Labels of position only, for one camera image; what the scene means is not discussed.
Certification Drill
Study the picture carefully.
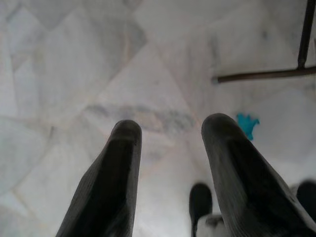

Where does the black robot foot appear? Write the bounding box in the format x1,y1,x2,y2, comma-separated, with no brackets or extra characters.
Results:
189,183,225,237
289,181,316,220

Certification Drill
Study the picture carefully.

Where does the dark metal furniture frame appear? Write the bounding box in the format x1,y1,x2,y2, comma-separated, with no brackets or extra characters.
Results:
216,0,316,83

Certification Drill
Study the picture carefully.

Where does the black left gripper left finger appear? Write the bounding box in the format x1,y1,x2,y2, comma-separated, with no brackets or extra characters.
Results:
55,119,143,237

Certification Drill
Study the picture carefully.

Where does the turquoise scrap on floor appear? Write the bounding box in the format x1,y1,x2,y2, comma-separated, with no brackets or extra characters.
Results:
236,113,261,141

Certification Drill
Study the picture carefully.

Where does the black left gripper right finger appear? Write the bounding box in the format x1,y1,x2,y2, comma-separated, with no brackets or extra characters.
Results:
201,113,316,237

